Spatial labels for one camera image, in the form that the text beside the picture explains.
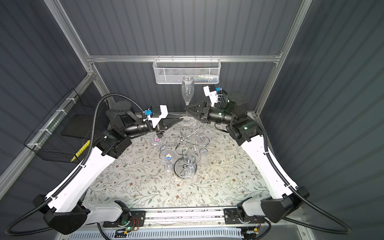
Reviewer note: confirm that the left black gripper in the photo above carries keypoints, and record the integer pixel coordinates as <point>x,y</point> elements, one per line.
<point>167,123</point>

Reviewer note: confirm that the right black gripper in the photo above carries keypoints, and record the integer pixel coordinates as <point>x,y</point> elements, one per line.
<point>203,116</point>

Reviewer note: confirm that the clear champagne flute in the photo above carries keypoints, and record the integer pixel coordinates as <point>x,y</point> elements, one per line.
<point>188,89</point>

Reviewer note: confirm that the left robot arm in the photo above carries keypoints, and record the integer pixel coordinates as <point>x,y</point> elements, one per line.
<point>68,211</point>

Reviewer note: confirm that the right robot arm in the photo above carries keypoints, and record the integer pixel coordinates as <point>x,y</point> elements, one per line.
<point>251,137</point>

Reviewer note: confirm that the chrome wine glass rack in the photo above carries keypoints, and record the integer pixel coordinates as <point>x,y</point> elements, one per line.
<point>184,141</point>

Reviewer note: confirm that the hanging glass right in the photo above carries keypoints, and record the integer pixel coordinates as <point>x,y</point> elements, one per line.
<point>203,139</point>

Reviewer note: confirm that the hanging glass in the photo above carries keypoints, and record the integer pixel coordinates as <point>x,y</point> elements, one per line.
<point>190,159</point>
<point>203,139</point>
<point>168,158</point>

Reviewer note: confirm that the items in white basket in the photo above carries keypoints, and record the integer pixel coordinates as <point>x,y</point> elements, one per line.
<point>207,78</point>

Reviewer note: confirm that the hanging glass front left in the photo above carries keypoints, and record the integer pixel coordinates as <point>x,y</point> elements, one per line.
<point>168,158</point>

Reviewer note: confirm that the hanging glass front centre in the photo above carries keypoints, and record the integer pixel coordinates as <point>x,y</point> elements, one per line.
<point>190,159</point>

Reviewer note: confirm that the floral table mat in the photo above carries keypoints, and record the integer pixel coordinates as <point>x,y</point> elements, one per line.
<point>225,176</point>

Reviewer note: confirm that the black pad in basket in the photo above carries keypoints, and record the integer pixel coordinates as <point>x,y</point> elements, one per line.
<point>78,127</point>

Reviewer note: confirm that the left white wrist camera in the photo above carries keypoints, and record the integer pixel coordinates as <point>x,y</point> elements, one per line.
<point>155,114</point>

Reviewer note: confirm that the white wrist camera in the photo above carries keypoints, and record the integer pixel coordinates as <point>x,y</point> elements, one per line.
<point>155,114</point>
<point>214,94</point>

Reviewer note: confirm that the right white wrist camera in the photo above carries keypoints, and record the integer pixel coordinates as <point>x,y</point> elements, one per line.
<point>214,94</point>

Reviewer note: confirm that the white wire mesh basket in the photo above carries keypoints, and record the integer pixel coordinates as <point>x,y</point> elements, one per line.
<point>171,71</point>

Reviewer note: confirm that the black wire mesh basket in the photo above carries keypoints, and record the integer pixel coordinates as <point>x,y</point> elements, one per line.
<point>64,136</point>

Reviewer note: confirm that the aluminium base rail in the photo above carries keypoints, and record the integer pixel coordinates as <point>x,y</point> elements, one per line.
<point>186,217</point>

